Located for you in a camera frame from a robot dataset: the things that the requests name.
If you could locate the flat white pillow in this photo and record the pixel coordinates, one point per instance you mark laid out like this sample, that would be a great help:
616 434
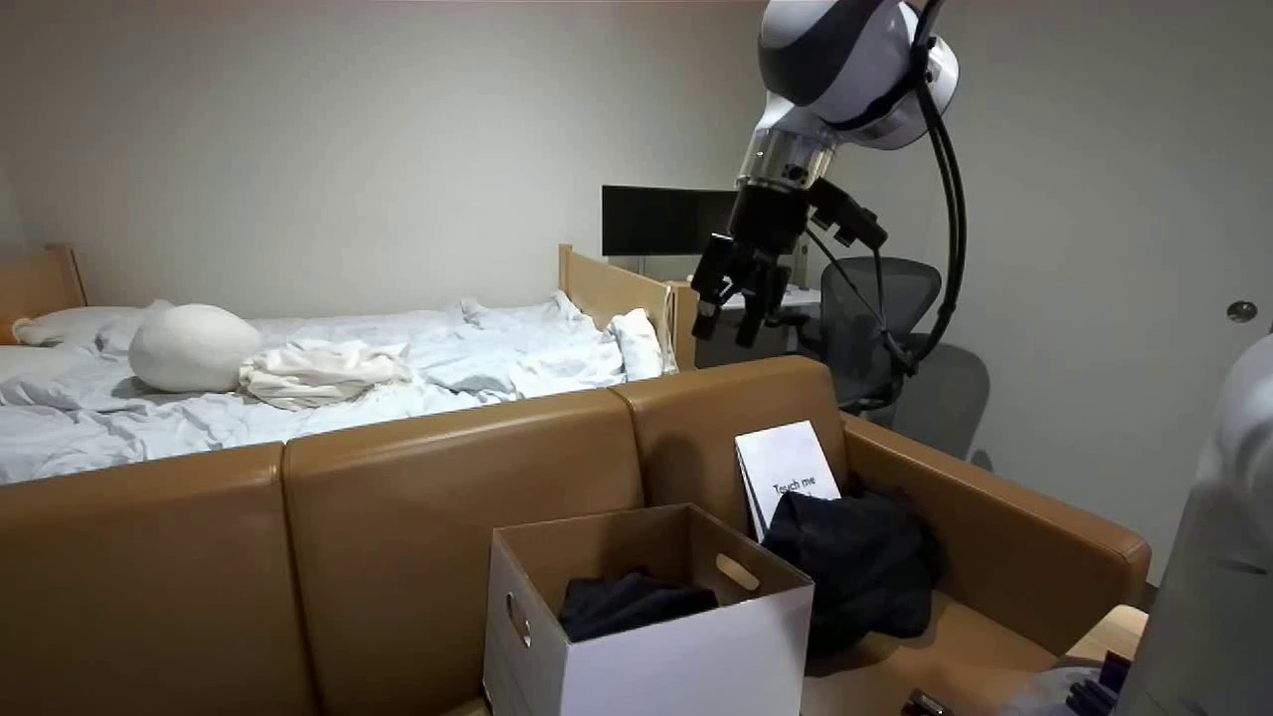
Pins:
87 327

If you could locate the white paper bag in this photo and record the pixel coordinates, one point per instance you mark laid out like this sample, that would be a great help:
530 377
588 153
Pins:
783 459

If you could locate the cream crumpled cloth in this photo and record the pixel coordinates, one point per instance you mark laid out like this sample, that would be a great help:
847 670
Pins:
310 377

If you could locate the black garment on couch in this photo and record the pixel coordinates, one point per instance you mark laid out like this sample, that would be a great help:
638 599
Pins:
874 567

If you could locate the brown leather couch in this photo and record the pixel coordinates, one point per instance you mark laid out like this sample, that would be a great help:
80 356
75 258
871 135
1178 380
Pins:
343 576

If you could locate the dark navy hoodie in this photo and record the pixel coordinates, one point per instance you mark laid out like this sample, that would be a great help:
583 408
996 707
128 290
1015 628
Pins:
597 608

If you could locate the white cardboard box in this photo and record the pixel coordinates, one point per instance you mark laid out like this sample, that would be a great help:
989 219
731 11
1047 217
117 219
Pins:
737 660

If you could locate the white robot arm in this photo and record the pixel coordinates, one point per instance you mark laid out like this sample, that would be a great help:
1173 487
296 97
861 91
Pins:
864 72

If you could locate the grey office chair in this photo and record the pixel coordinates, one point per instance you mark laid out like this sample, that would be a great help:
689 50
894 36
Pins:
874 339

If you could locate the black computer monitor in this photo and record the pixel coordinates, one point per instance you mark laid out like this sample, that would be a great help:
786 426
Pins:
661 219

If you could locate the round white pillow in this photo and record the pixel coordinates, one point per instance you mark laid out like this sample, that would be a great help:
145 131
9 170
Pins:
194 347

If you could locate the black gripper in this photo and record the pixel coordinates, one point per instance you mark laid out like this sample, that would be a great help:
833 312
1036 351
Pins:
763 242

